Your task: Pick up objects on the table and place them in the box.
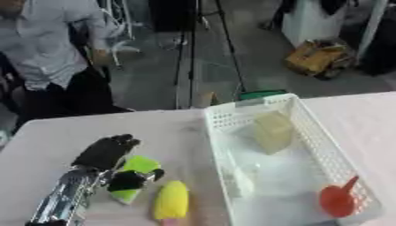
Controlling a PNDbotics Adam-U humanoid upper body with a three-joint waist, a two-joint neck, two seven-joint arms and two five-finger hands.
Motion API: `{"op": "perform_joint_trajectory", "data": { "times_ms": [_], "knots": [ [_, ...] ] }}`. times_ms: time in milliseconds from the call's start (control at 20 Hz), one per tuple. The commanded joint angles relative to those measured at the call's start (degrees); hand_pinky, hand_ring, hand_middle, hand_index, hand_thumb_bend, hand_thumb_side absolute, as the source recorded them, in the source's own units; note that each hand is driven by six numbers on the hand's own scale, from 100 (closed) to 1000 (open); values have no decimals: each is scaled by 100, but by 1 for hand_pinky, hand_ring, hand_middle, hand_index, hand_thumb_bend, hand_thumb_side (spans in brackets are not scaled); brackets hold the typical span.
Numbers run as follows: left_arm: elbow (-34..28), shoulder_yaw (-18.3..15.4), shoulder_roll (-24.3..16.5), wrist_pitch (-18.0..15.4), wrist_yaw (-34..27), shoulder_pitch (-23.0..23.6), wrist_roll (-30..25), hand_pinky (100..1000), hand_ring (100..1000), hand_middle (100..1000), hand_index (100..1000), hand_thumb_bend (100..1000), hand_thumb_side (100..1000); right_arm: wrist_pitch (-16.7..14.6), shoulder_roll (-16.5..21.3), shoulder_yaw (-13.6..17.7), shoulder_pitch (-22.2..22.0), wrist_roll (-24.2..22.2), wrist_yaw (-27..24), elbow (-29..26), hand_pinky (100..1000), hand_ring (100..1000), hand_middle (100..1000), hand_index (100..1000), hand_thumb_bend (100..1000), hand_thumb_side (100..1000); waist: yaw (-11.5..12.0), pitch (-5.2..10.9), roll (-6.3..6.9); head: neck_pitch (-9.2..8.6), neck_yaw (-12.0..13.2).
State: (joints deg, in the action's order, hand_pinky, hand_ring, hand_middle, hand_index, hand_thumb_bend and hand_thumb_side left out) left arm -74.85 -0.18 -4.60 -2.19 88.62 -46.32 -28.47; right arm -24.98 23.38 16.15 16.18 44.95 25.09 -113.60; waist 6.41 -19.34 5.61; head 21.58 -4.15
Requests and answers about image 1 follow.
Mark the white chair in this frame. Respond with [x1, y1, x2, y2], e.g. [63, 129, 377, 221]
[94, 0, 142, 71]

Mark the black tripod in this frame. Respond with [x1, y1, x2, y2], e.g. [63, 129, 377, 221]
[171, 0, 249, 110]

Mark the lime green toy block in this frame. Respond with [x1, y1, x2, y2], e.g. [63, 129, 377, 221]
[106, 154, 164, 206]

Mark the white plastic basket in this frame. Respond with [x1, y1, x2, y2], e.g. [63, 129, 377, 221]
[202, 93, 387, 226]

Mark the beige block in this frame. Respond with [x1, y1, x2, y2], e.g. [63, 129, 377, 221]
[250, 110, 297, 155]

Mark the red plastic scoop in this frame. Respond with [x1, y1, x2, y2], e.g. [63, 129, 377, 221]
[316, 176, 362, 219]

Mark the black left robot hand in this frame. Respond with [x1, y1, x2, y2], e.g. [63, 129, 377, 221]
[69, 133, 167, 192]

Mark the white cabinet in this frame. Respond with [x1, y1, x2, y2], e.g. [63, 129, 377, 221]
[279, 0, 353, 49]

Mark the green box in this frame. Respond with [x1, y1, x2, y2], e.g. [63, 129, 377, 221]
[236, 89, 290, 102]

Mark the person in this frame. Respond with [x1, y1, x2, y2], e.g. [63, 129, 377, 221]
[0, 0, 136, 134]

